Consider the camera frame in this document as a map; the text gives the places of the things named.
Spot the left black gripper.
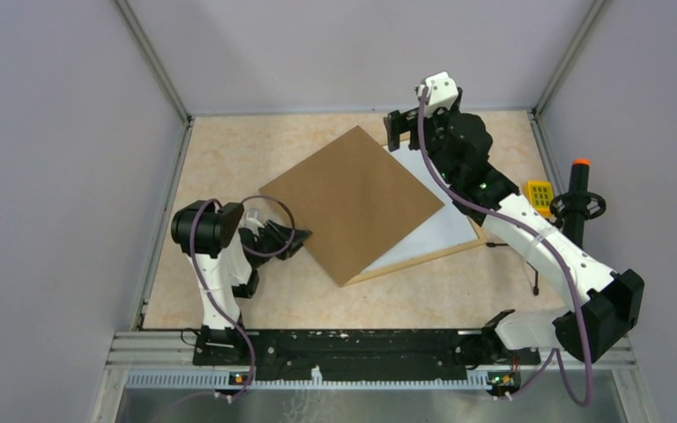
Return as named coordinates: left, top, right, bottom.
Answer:
left=249, top=219, right=311, bottom=269

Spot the black microphone orange tip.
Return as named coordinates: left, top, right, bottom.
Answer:
left=549, top=159, right=606, bottom=248

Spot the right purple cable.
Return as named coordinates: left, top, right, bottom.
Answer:
left=416, top=85, right=595, bottom=409

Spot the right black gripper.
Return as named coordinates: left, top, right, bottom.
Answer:
left=383, top=100, right=459, bottom=185

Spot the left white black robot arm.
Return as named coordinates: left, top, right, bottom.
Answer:
left=170, top=199, right=312, bottom=365

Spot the yellow grid block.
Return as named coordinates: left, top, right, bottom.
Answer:
left=524, top=180, right=554, bottom=219

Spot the white paper sheet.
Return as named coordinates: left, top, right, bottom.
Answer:
left=359, top=146, right=481, bottom=276

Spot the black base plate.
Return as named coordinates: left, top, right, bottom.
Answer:
left=192, top=329, right=541, bottom=382

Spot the light wooden picture frame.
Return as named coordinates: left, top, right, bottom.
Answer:
left=344, top=138, right=489, bottom=288

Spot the brown backing board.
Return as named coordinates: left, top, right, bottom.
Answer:
left=259, top=126, right=443, bottom=286

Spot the black mini tripod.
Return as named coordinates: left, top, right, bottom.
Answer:
left=485, top=241, right=540, bottom=297

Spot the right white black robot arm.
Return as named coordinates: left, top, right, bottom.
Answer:
left=384, top=71, right=644, bottom=364

